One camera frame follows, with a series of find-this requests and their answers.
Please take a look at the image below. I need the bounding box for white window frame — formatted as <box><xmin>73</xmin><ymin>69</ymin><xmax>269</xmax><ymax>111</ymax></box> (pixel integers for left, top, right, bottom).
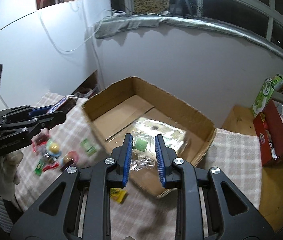
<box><xmin>108</xmin><ymin>0</ymin><xmax>283</xmax><ymax>64</ymax></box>

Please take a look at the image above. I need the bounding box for green tissue box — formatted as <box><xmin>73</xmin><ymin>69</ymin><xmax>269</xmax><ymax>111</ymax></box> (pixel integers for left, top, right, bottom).
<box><xmin>252</xmin><ymin>74</ymin><xmax>283</xmax><ymax>117</ymax></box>

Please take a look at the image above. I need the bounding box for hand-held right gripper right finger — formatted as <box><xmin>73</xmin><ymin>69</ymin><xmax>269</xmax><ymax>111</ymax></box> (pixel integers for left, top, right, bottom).
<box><xmin>155</xmin><ymin>134</ymin><xmax>275</xmax><ymax>240</ymax></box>

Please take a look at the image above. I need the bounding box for red and clear snack bag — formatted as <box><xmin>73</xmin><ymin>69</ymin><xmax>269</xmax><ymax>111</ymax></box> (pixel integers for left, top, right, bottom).
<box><xmin>32</xmin><ymin>129</ymin><xmax>51</xmax><ymax>153</ymax></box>

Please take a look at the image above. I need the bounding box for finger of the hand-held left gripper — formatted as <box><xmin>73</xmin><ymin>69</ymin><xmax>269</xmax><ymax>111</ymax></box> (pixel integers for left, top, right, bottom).
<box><xmin>0</xmin><ymin>105</ymin><xmax>57</xmax><ymax>125</ymax></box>
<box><xmin>0</xmin><ymin>111</ymin><xmax>66</xmax><ymax>143</ymax></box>

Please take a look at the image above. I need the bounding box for plaid blanket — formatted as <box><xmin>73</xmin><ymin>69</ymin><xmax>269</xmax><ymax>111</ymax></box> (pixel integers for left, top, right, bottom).
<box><xmin>14</xmin><ymin>92</ymin><xmax>262</xmax><ymax>240</ymax></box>

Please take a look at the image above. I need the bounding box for yellow snack packet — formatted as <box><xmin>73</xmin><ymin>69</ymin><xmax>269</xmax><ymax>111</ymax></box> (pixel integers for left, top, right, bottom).
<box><xmin>110</xmin><ymin>189</ymin><xmax>128</xmax><ymax>203</ymax></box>

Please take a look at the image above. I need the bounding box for striped mat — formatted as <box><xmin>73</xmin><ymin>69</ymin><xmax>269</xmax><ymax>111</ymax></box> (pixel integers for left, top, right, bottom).
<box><xmin>0</xmin><ymin>197</ymin><xmax>20</xmax><ymax>232</ymax></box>

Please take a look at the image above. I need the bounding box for white cable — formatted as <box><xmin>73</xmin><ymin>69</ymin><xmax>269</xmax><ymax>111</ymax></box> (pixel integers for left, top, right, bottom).
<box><xmin>38</xmin><ymin>1</ymin><xmax>95</xmax><ymax>54</ymax></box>

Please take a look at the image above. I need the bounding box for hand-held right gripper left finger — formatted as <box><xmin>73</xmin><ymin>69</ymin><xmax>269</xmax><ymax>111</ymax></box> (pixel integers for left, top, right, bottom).
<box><xmin>11</xmin><ymin>134</ymin><xmax>134</xmax><ymax>240</ymax></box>

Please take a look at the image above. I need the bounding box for large clear-wrapped cracker pack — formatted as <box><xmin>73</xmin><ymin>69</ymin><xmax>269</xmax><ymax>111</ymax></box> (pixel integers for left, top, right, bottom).
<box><xmin>131</xmin><ymin>119</ymin><xmax>189</xmax><ymax>157</ymax></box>

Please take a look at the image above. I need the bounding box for black tripod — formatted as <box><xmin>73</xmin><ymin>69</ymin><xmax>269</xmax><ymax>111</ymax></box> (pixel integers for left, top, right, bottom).
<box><xmin>173</xmin><ymin>0</ymin><xmax>195</xmax><ymax>19</ymax></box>

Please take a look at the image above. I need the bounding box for brown chocolate bar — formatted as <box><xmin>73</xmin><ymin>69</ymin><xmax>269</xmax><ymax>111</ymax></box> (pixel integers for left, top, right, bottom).
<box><xmin>47</xmin><ymin>95</ymin><xmax>79</xmax><ymax>113</ymax></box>

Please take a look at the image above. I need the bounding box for yellow egg toy packet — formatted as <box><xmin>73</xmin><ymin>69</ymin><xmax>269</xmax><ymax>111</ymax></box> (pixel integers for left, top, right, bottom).
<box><xmin>44</xmin><ymin>140</ymin><xmax>63</xmax><ymax>159</ymax></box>

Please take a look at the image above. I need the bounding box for brown cardboard box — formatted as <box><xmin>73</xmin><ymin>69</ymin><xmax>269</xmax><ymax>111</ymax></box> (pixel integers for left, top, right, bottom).
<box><xmin>81</xmin><ymin>76</ymin><xmax>217</xmax><ymax>199</ymax></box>

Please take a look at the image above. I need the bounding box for small green packet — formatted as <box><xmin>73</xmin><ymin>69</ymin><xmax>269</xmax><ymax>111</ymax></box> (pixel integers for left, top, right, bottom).
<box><xmin>33</xmin><ymin>159</ymin><xmax>47</xmax><ymax>175</ymax></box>
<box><xmin>80</xmin><ymin>139</ymin><xmax>99</xmax><ymax>158</ymax></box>

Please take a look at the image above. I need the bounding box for grey blanket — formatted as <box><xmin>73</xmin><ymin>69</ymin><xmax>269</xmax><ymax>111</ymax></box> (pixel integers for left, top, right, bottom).
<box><xmin>93</xmin><ymin>14</ymin><xmax>283</xmax><ymax>73</ymax></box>

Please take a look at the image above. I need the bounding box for wooden side table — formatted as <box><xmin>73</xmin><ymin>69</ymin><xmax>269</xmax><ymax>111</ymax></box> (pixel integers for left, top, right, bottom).
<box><xmin>221</xmin><ymin>105</ymin><xmax>283</xmax><ymax>233</ymax></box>

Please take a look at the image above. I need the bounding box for flat red packet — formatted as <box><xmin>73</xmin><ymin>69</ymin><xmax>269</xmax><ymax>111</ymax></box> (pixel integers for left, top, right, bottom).
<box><xmin>43</xmin><ymin>162</ymin><xmax>60</xmax><ymax>172</ymax></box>

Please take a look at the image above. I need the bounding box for round red candy packet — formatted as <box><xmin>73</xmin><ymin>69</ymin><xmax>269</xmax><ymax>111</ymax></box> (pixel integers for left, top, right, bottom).
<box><xmin>60</xmin><ymin>151</ymin><xmax>78</xmax><ymax>172</ymax></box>

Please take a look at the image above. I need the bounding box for person's left hand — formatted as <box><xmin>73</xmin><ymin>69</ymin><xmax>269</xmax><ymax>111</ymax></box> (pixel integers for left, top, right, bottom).
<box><xmin>1</xmin><ymin>151</ymin><xmax>22</xmax><ymax>201</ymax></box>

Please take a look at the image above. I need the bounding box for red cardboard box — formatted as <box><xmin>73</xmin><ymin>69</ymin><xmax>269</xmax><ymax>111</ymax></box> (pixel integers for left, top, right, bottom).
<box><xmin>253</xmin><ymin>100</ymin><xmax>283</xmax><ymax>167</ymax></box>

